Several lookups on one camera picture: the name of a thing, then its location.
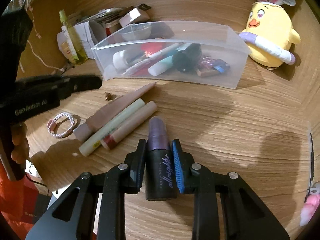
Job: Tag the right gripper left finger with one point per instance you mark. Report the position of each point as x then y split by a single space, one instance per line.
136 166

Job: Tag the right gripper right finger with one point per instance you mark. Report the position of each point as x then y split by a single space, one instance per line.
183 161

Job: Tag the purple black spray bottle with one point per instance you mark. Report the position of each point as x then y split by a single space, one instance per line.
159 164

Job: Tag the white red lip tube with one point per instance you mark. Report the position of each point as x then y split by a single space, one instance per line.
110 141

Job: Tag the white green lip tube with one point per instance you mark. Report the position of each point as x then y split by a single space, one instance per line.
93 142

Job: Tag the pink cosmetic tube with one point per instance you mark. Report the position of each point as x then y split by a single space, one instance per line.
108 112

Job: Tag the white pen with cap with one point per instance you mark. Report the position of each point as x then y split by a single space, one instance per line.
151 58

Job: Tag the light blue tube bottle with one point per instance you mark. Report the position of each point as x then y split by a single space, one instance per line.
161 66

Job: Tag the dark green glass bottle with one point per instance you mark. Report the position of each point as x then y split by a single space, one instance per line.
187 57

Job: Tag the small blue black packet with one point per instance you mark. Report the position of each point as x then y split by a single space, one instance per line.
221 66

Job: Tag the white round jar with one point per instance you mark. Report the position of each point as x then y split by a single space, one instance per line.
123 59

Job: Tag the red foil pouch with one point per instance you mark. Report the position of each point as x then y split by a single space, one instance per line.
149 49

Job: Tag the person's left hand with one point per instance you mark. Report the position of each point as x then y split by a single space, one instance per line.
20 153

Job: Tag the tall green spray bottle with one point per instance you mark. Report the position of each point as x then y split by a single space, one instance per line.
73 40

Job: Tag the white paper boxes stack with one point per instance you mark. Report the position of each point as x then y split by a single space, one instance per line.
90 33

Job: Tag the clear plastic storage bin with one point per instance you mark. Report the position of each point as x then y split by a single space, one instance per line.
217 41

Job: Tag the white bowl of trinkets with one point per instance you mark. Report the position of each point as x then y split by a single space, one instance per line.
135 32

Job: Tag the small pink white box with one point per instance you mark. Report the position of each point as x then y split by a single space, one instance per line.
134 16

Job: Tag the yellow chick plush toy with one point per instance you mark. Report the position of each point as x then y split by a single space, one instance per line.
269 33

